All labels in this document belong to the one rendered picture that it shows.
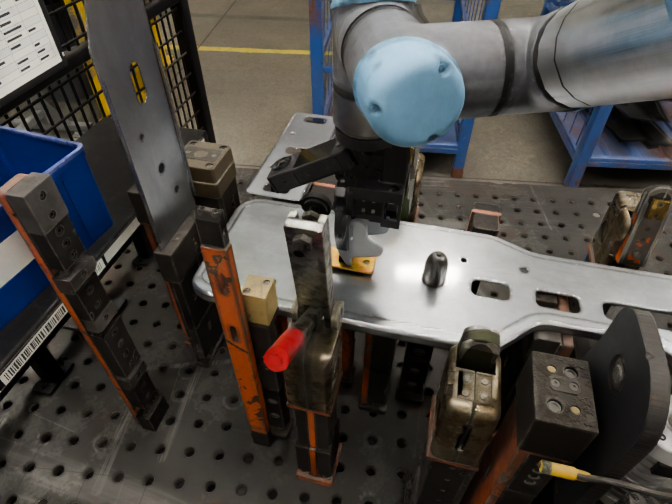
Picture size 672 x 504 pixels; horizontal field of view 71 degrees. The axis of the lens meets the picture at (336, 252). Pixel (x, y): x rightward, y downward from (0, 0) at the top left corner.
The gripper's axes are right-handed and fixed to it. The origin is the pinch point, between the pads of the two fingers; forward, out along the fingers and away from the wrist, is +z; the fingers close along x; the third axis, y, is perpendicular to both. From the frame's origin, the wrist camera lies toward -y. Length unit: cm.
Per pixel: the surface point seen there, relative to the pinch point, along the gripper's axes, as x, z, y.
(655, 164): 182, 85, 114
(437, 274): -1.6, -0.2, 12.8
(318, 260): -16.8, -14.9, 1.1
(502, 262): 5.5, 2.3, 21.8
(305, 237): -17.7, -18.3, 0.2
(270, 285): -12.0, -4.2, -6.5
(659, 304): 2.5, 2.4, 41.8
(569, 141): 193, 84, 75
